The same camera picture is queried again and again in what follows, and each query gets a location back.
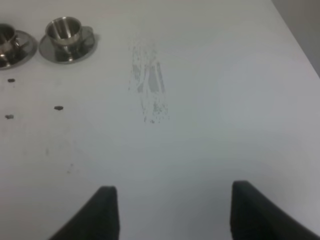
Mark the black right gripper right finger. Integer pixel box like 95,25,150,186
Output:
229,180,320,240

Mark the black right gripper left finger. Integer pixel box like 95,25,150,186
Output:
51,186,120,240

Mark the right stainless steel saucer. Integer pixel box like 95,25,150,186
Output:
38,26,98,65

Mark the stainless steel saucer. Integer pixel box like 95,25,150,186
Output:
0,30,38,71
38,26,98,65

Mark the left stainless steel saucer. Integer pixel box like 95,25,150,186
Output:
0,30,38,71

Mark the right stainless steel teacup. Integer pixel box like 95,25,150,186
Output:
45,16,94,48

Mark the stainless steel teacup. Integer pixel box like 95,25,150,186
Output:
0,23,20,55
45,16,94,48

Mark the left stainless steel teacup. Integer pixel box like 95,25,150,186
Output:
0,23,20,55

